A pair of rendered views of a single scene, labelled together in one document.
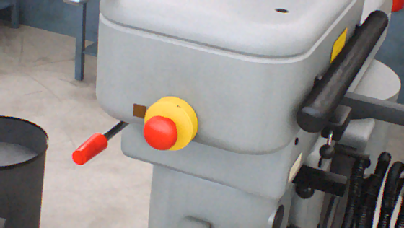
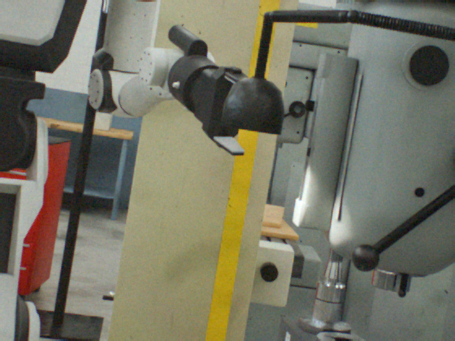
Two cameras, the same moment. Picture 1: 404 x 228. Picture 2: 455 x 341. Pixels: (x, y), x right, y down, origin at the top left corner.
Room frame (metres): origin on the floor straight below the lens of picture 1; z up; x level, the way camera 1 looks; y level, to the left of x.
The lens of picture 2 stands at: (0.29, -0.95, 1.49)
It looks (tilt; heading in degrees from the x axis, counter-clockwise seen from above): 3 degrees down; 64
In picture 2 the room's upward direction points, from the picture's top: 9 degrees clockwise
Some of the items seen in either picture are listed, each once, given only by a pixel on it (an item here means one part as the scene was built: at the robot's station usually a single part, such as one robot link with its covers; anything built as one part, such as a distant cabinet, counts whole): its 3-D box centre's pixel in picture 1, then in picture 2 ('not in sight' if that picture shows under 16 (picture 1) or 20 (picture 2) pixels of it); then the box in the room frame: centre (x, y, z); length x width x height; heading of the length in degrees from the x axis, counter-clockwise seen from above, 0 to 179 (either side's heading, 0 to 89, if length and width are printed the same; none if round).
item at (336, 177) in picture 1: (317, 185); not in sight; (0.93, -0.18, 1.60); 0.08 x 0.02 x 0.04; 71
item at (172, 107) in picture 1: (171, 123); not in sight; (0.74, 0.04, 1.76); 0.06 x 0.02 x 0.06; 71
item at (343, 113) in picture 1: (330, 130); not in sight; (0.98, -0.19, 1.66); 0.12 x 0.04 x 0.04; 161
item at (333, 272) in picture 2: not in sight; (336, 249); (1.12, 0.34, 1.25); 0.03 x 0.03 x 0.11
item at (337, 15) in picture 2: not in sight; (311, 16); (0.76, -0.09, 1.58); 0.17 x 0.01 x 0.01; 93
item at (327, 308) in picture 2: not in sight; (327, 305); (1.12, 0.34, 1.16); 0.05 x 0.05 x 0.06
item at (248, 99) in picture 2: not in sight; (255, 103); (0.76, 0.00, 1.48); 0.07 x 0.07 x 0.06
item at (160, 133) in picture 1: (162, 130); not in sight; (0.72, 0.04, 1.76); 0.04 x 0.03 x 0.04; 71
